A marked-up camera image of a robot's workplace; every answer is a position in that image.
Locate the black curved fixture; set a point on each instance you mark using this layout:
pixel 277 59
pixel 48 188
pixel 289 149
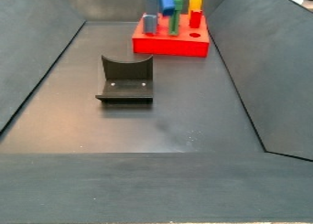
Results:
pixel 128 80

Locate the green triangular peg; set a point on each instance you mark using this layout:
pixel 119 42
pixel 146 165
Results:
pixel 174 18

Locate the red star peg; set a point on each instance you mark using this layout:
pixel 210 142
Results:
pixel 195 18

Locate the light blue rectangular peg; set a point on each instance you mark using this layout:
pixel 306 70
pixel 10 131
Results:
pixel 150 17

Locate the dark blue rectangular block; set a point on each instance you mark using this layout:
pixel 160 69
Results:
pixel 167 7

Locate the yellow peg block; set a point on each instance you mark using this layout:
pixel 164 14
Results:
pixel 195 5

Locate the red foam peg board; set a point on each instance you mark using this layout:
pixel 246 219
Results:
pixel 190 43

